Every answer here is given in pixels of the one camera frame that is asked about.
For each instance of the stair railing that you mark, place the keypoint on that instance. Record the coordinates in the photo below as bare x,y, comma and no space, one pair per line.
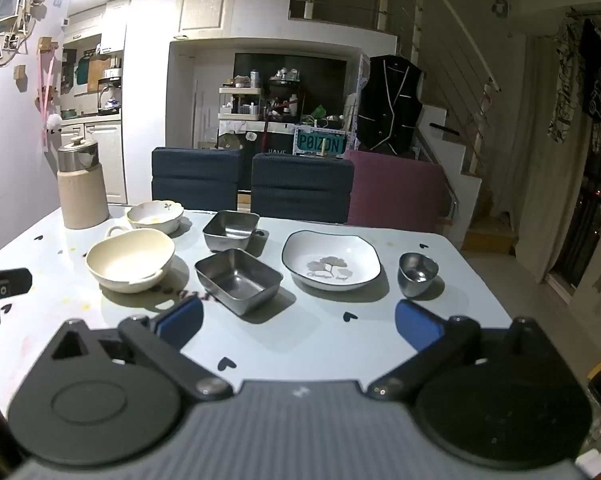
430,25

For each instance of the white kitchen cabinets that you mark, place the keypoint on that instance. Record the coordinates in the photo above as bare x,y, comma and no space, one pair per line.
108,160

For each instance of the large rectangular steel container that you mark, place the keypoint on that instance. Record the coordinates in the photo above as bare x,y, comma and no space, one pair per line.
240,280

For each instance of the maroon chair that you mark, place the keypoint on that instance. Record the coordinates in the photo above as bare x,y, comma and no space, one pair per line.
395,192

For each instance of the white square leaf-print plate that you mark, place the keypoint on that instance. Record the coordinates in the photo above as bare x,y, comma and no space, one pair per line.
330,260

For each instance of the white cabinet door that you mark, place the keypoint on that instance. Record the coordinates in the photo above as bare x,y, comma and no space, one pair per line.
208,7

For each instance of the white floral scalloped bowl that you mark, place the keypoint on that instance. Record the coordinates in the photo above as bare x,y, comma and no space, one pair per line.
153,217

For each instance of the white shelf cart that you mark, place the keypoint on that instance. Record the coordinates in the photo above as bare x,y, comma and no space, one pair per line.
239,105

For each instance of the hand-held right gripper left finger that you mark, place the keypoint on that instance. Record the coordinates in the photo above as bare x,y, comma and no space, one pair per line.
180,321

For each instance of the beige jug with steel lid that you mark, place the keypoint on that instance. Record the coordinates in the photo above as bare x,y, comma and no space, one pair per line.
83,195

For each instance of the patterned hanging garment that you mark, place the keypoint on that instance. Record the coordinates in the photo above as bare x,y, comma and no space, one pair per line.
565,85

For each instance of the small steel cup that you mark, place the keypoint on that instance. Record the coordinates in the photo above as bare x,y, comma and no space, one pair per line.
418,275

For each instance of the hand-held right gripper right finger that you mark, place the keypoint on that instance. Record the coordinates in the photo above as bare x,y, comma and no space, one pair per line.
418,326

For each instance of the navy blue chair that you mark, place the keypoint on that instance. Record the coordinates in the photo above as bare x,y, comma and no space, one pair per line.
195,177
300,187

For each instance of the pink ribbon wall ornament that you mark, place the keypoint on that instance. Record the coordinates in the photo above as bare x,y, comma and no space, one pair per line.
46,90

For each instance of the small square steel container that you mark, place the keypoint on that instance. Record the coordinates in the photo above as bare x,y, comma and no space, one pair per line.
228,235

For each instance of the teal sign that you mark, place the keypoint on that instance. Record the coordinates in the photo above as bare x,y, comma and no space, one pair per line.
321,144

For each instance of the black vest with white trim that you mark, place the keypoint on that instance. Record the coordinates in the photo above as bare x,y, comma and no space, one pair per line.
388,105

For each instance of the black hanging shirt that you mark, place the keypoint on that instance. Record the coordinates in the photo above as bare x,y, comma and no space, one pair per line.
597,70

